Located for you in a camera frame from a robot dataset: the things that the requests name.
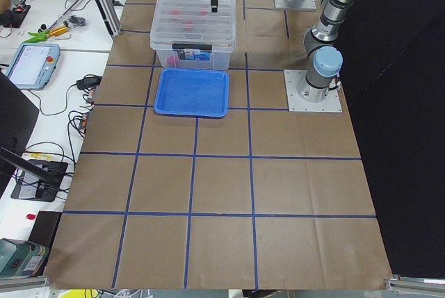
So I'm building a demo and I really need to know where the clear plastic box lid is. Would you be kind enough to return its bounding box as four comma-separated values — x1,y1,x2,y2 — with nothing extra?
150,0,236,43

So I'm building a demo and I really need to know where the clear plastic storage box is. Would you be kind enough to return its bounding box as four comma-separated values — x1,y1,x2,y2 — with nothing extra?
149,36,235,70

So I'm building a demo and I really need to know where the red block near latch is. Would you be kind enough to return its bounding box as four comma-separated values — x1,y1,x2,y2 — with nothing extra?
166,55,177,67

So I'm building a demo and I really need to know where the blue plastic tray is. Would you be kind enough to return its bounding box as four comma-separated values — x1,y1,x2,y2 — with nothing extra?
154,68,229,118

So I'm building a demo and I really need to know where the black power adapter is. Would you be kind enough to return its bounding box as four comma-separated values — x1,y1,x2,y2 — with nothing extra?
76,74,102,90

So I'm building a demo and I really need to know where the reach grabber tool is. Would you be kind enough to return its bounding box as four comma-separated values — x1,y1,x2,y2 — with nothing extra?
24,0,81,43

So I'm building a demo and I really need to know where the teach pendant tablet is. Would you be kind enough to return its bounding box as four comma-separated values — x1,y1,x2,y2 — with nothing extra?
6,42,60,90

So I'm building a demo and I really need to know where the black monitor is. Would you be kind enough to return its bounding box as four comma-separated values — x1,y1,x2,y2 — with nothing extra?
1,73,39,196

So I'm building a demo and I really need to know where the black box latch handle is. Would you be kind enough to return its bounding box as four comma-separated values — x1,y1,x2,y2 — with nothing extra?
172,43,212,51

